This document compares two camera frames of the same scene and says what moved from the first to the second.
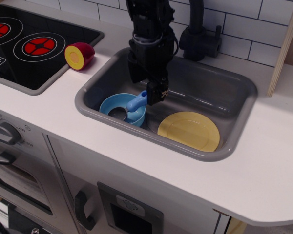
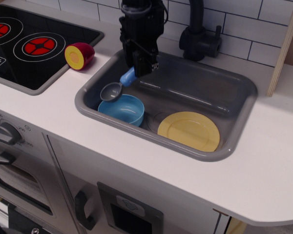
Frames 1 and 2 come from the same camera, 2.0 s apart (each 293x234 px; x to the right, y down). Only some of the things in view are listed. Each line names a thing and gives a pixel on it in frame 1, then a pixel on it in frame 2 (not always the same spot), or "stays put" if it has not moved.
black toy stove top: x=28 y=48 stays put
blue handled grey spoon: x=120 y=114 -> x=112 y=91
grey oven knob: x=7 y=133 stays put
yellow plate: x=191 y=129 stays put
